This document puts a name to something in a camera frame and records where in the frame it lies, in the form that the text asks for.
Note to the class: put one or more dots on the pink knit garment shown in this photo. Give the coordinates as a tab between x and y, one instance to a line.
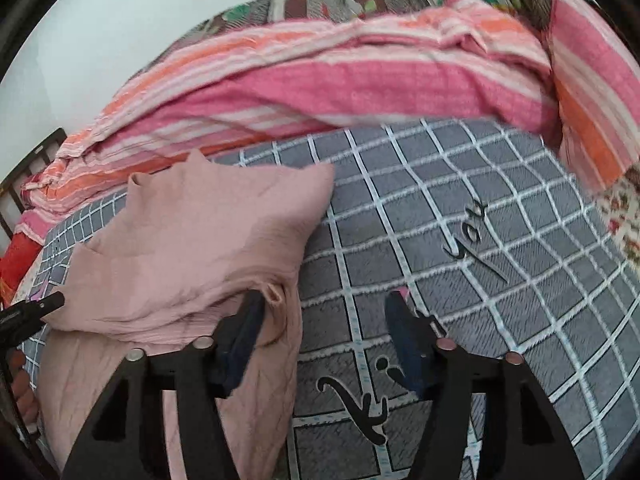
200	240

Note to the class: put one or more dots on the dark wooden bed headboard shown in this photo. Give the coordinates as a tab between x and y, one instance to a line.
50	142

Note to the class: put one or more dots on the cream floral bed sheet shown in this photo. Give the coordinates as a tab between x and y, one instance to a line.
622	210

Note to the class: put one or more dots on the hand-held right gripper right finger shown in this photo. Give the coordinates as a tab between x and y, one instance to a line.
405	340

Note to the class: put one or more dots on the pink orange striped blanket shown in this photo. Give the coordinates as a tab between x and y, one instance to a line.
350	90

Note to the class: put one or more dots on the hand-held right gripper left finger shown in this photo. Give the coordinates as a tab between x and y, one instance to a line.
247	330

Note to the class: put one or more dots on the person's left hand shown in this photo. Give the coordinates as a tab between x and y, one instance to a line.
25	390

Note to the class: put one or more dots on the red cloth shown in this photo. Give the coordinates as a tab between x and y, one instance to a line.
17	260

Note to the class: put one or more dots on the grey checked blanket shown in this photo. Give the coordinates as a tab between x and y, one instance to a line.
450	200

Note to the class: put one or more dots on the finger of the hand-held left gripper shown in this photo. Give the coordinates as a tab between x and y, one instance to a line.
30	315

